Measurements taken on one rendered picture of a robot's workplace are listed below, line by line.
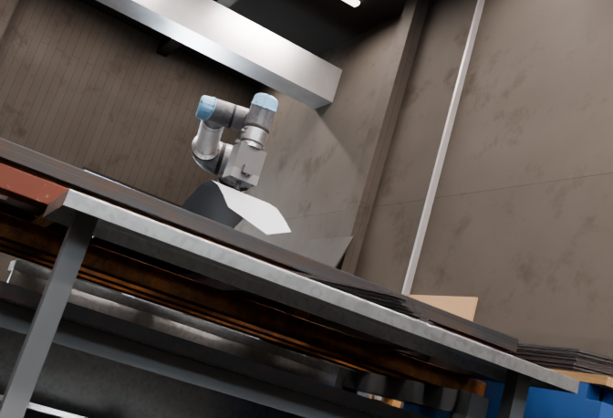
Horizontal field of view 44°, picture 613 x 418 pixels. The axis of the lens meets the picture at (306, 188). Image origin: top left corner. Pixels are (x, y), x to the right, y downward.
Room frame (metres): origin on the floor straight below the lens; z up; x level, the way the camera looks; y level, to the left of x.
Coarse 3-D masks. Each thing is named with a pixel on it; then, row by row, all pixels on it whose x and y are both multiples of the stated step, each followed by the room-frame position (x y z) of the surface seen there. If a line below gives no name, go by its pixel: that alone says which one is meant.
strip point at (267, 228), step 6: (234, 210) 1.83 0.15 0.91; (246, 216) 1.83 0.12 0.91; (252, 216) 1.85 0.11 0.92; (252, 222) 1.82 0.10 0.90; (258, 222) 1.84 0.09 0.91; (264, 222) 1.86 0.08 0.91; (258, 228) 1.80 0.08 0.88; (264, 228) 1.82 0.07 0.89; (270, 228) 1.84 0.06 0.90; (276, 228) 1.87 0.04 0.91; (282, 228) 1.89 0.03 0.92; (270, 234) 1.81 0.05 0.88
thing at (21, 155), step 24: (0, 144) 1.52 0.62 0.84; (48, 168) 1.56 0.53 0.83; (72, 168) 1.58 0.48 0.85; (96, 192) 1.61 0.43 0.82; (120, 192) 1.62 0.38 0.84; (168, 216) 1.67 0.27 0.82; (192, 216) 1.69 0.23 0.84; (216, 240) 1.74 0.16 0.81; (240, 240) 1.74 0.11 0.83; (288, 264) 1.79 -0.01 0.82; (312, 264) 1.81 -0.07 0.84; (384, 288) 1.89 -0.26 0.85; (432, 312) 1.95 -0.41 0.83; (480, 336) 2.02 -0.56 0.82; (504, 336) 2.05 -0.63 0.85
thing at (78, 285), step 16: (32, 272) 2.34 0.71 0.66; (48, 272) 2.35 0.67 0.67; (80, 288) 2.39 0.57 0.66; (96, 288) 2.41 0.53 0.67; (128, 304) 2.45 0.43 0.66; (144, 304) 2.47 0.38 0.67; (176, 320) 2.52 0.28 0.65; (192, 320) 2.54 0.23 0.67; (224, 336) 2.59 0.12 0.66; (240, 336) 2.61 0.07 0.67; (272, 352) 2.66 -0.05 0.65; (288, 352) 2.68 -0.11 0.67; (320, 368) 2.73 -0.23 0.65; (336, 368) 2.75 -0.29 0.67
